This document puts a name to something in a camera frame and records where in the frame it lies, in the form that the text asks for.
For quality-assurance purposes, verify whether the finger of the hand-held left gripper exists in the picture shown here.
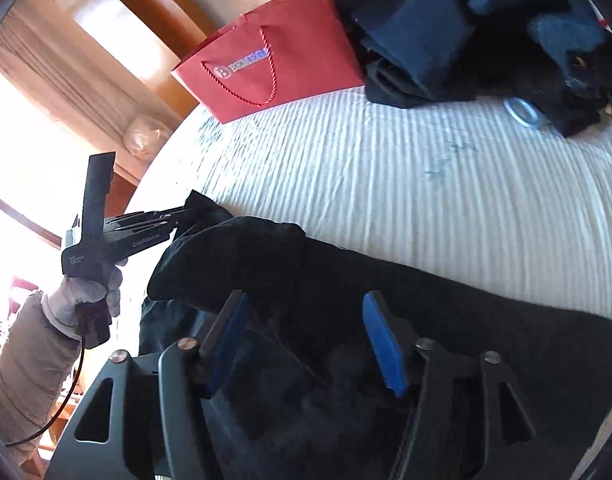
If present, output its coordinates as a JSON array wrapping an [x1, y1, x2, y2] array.
[[111, 220, 187, 237], [106, 204, 189, 225]]

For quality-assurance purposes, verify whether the person's left forearm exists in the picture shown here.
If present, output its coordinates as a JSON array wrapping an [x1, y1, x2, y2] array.
[[0, 292, 83, 466]]

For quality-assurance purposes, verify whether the pile of dark clothes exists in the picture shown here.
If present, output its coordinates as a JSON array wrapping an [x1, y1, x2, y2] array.
[[334, 0, 612, 138]]

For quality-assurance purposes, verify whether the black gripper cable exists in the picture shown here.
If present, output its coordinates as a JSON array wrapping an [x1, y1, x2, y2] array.
[[5, 327, 89, 447]]

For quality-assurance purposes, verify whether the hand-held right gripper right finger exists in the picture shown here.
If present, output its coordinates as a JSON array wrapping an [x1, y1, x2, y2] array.
[[362, 291, 536, 480]]

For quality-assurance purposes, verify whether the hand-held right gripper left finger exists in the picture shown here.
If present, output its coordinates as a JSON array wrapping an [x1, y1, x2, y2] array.
[[46, 290, 251, 480]]

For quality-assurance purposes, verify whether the clear plastic bag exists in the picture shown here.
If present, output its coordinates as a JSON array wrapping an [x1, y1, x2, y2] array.
[[123, 114, 167, 161]]

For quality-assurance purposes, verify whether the person's left hand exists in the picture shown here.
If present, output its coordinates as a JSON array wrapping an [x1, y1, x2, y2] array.
[[41, 265, 123, 341]]

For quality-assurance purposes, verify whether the beige curtain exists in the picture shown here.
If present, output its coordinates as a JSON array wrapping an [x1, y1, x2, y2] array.
[[0, 0, 187, 186]]

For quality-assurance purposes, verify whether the red paper bag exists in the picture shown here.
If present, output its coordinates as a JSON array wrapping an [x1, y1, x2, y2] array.
[[171, 0, 367, 125]]

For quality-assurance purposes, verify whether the clear tape roll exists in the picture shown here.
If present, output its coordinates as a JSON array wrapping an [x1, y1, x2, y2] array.
[[503, 97, 539, 121]]

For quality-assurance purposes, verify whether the black printed t-shirt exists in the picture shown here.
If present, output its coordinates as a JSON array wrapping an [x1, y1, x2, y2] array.
[[138, 190, 612, 480]]

